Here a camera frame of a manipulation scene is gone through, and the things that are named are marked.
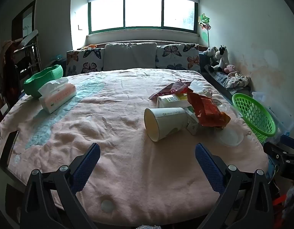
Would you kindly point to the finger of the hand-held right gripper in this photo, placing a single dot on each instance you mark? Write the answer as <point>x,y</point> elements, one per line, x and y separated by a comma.
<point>289,140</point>
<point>280,155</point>

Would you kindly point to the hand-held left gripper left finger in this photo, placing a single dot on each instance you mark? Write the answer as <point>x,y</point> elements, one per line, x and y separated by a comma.
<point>86,169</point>

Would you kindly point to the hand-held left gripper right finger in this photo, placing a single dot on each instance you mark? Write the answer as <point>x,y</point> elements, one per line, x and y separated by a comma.
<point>208,167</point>

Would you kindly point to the clear plastic lid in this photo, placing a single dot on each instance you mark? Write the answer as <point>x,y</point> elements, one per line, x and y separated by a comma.
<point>230,137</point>

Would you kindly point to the green plastic basket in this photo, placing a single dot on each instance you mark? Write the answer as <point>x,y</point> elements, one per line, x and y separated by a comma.
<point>254,116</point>

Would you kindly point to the small white green box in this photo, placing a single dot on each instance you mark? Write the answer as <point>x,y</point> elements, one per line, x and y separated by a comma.
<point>192,124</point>

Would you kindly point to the orange red snack wrapper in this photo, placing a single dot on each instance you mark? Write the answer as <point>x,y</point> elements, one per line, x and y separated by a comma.
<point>206,109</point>

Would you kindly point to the white paper cup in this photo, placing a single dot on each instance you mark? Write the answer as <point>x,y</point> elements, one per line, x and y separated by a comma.
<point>170,121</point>

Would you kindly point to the white tissue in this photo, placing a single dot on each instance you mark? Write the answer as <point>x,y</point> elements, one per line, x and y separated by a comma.
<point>207,92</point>

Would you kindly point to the white and yellow carton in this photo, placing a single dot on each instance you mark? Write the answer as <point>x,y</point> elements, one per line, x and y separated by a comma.
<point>169,100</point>

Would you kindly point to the pink snack bag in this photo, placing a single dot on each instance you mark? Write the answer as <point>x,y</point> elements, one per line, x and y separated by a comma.
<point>170,89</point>

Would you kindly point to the clear plastic storage bag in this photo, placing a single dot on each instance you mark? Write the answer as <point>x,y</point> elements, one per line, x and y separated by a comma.
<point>275,109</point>

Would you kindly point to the pink blanket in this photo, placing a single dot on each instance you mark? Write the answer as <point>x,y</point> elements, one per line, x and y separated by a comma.
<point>118,124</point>

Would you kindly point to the pink tissue pack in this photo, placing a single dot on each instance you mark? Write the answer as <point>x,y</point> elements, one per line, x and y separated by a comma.
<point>58,96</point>

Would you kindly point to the blue bed sheet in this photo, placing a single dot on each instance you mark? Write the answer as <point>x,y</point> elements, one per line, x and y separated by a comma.
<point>217,88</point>

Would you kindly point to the black phone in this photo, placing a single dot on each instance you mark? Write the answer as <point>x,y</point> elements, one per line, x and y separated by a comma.
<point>9,148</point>

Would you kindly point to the patterned cloth bundle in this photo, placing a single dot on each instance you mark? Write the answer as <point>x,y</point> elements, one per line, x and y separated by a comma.
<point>237,80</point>

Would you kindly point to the grey knitted sleeve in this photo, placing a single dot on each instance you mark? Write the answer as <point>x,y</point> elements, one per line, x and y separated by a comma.
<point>149,227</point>

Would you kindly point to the patterned bench cushion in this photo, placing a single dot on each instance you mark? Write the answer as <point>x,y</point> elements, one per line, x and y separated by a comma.
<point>218,78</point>

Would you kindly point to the pink plush toy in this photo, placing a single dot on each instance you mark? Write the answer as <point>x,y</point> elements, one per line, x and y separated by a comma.
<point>229,68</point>

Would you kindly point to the butterfly print pillow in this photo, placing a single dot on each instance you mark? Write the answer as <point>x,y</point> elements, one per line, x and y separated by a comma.
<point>177,56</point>
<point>85,59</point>

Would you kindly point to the black white cow plush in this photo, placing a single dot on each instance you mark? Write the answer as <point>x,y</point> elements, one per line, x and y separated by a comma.
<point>220,54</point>

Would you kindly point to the grey plush toy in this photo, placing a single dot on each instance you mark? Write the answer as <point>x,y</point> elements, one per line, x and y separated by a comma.
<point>210,52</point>

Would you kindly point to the small teal object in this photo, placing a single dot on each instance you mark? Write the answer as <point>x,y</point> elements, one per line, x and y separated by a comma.
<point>56,57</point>

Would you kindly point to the grey pillow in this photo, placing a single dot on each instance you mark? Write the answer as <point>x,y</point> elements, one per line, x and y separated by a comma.
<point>129,56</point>

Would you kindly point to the orange toy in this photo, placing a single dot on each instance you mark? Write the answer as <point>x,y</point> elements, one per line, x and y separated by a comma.
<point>91,46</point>

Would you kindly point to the hanging dark clothes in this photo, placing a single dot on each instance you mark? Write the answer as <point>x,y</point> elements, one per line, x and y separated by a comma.
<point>10,71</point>

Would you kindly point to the wooden rack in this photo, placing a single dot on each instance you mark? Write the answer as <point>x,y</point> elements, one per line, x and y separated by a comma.
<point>30,52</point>

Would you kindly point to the colourful pinwheel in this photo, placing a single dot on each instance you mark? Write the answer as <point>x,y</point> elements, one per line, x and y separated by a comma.
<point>204,22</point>

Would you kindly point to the green framed window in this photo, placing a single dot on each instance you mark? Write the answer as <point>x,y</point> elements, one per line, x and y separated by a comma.
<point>142,12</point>

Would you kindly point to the dark wooden door frame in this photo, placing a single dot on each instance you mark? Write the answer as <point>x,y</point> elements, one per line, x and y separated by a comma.
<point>16,19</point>

